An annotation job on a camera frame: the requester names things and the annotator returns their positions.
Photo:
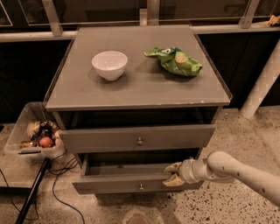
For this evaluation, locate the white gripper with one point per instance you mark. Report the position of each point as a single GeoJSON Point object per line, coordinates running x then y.
{"type": "Point", "coordinates": [186, 171]}

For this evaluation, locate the grey drawer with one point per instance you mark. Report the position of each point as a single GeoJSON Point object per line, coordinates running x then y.
{"type": "Point", "coordinates": [150, 138]}
{"type": "Point", "coordinates": [99, 177]}

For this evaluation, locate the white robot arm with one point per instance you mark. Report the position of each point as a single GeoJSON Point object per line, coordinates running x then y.
{"type": "Point", "coordinates": [221, 167]}

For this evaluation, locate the grey top drawer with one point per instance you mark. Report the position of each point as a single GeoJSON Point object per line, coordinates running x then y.
{"type": "Point", "coordinates": [150, 138]}

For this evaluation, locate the grey drawer cabinet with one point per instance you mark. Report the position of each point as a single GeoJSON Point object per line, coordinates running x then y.
{"type": "Point", "coordinates": [145, 95]}

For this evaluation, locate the green chip bag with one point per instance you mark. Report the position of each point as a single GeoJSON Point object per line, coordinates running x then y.
{"type": "Point", "coordinates": [175, 61]}

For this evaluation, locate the white ceramic bowl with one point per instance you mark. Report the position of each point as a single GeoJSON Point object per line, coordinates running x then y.
{"type": "Point", "coordinates": [110, 65]}

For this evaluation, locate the black pole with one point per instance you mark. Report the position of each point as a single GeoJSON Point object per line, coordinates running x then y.
{"type": "Point", "coordinates": [32, 193]}

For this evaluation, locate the red apple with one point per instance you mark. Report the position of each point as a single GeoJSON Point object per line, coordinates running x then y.
{"type": "Point", "coordinates": [46, 142]}

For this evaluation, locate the white diagonal pipe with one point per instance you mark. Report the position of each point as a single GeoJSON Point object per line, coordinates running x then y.
{"type": "Point", "coordinates": [264, 83]}

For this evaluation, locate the clear plastic bin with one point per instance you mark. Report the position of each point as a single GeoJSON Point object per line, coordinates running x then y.
{"type": "Point", "coordinates": [34, 123]}

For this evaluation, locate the metal railing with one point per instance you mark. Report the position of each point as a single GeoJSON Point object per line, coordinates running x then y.
{"type": "Point", "coordinates": [21, 20]}

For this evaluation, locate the yellow object on railing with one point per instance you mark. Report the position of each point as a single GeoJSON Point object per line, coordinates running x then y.
{"type": "Point", "coordinates": [274, 21]}

